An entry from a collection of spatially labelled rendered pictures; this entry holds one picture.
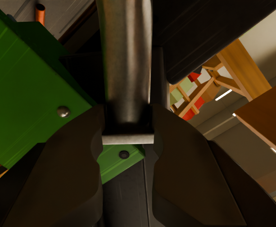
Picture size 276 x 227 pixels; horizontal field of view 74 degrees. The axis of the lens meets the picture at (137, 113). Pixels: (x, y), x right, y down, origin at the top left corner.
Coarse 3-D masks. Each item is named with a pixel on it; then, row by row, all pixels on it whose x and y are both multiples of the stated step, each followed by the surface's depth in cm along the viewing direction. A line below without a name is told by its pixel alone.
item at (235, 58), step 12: (228, 48) 79; (240, 48) 78; (228, 60) 80; (240, 60) 80; (252, 60) 79; (228, 72) 90; (240, 72) 81; (252, 72) 80; (240, 84) 84; (252, 84) 81; (264, 84) 81; (252, 96) 83
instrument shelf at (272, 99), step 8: (272, 88) 61; (264, 96) 60; (272, 96) 57; (248, 104) 63; (256, 104) 59; (264, 104) 56; (272, 104) 53; (240, 112) 62; (248, 112) 59; (256, 112) 55; (264, 112) 53; (272, 112) 50; (240, 120) 63; (248, 120) 55; (256, 120) 52; (264, 120) 49; (272, 120) 47; (256, 128) 49; (264, 128) 47; (272, 128) 45; (264, 136) 44; (272, 136) 42; (272, 144) 41
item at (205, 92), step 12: (192, 72) 367; (180, 84) 342; (192, 84) 358; (204, 84) 404; (216, 84) 400; (180, 96) 334; (192, 96) 385; (204, 96) 385; (180, 108) 371; (192, 108) 340
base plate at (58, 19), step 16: (0, 0) 38; (16, 0) 40; (32, 0) 43; (48, 0) 47; (64, 0) 51; (80, 0) 56; (16, 16) 44; (32, 16) 48; (48, 16) 52; (64, 16) 57
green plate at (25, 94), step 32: (0, 32) 12; (32, 32) 17; (0, 64) 13; (32, 64) 13; (0, 96) 14; (32, 96) 14; (64, 96) 14; (0, 128) 16; (32, 128) 16; (0, 160) 17; (96, 160) 17; (128, 160) 17
